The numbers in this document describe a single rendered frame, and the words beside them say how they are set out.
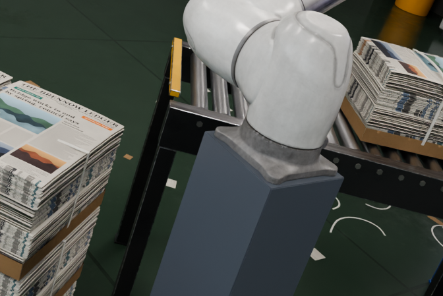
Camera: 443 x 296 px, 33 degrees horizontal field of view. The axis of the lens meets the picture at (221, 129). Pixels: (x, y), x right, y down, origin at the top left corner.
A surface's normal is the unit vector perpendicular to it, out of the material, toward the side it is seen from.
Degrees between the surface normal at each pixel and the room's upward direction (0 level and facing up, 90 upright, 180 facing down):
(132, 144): 0
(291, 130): 96
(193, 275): 90
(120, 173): 0
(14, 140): 1
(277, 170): 14
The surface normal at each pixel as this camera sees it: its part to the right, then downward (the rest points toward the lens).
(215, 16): -0.53, -0.35
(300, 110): -0.04, 0.42
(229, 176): -0.75, 0.06
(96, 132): 0.31, -0.86
